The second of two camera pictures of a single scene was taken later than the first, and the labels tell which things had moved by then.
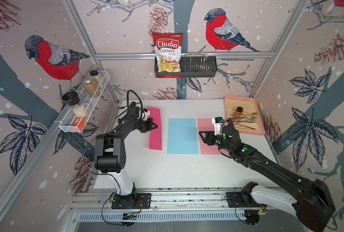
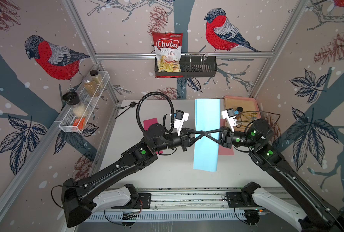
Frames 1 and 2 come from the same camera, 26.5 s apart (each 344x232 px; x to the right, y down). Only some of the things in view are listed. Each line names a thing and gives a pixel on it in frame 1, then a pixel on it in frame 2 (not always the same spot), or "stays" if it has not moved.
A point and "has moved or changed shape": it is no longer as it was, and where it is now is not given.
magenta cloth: (155, 142) has moved or changed shape
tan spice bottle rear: (97, 77) stays
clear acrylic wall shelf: (74, 118) stays
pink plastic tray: (244, 114) stays
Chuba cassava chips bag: (168, 47) stays
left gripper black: (149, 127) -> (185, 139)
